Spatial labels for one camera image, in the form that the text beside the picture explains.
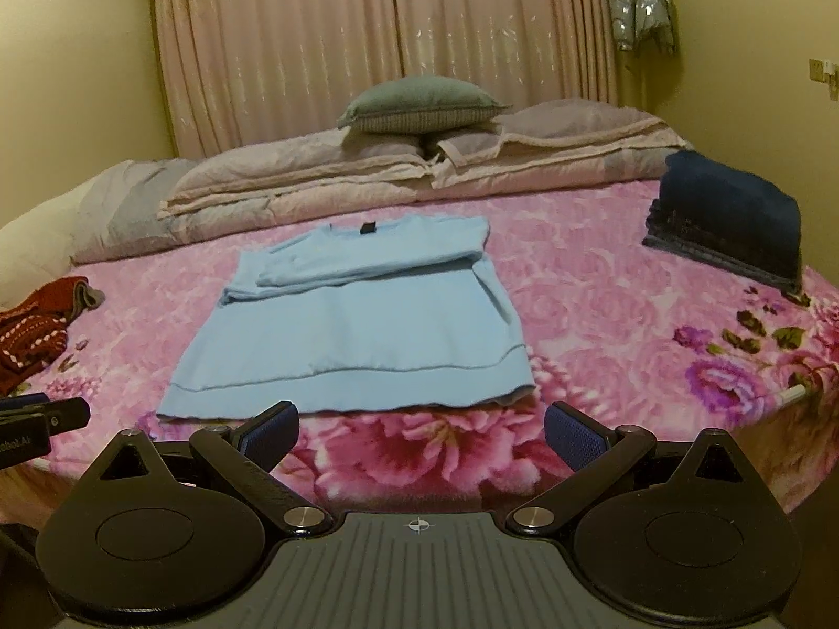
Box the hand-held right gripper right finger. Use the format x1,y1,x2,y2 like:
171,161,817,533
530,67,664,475
504,401,762,536

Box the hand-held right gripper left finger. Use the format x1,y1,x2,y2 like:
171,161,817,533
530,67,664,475
82,400,334,534

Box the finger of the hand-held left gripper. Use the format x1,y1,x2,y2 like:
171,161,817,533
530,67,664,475
0,393,91,435

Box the light blue sweater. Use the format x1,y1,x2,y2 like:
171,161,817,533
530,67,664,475
156,213,540,421

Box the dark blue folded clothes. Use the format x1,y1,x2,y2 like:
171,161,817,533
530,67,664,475
641,149,804,295

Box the red knitted garment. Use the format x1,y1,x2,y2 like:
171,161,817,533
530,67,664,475
0,276,106,397

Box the pink floral blanket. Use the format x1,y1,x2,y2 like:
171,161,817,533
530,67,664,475
0,177,839,512

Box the white pillow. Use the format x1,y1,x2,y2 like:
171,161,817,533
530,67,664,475
0,164,132,310

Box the folded pink quilt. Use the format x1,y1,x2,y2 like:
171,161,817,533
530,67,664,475
426,100,694,190
71,126,435,264

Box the grey-green pillow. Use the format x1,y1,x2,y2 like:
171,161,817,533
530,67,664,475
337,76,513,135

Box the pink curtain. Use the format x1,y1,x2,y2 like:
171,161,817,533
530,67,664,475
150,0,620,159

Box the silver hanging jacket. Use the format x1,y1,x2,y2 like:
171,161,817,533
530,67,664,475
604,0,679,55

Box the wall socket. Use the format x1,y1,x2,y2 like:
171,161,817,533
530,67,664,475
809,58,839,101

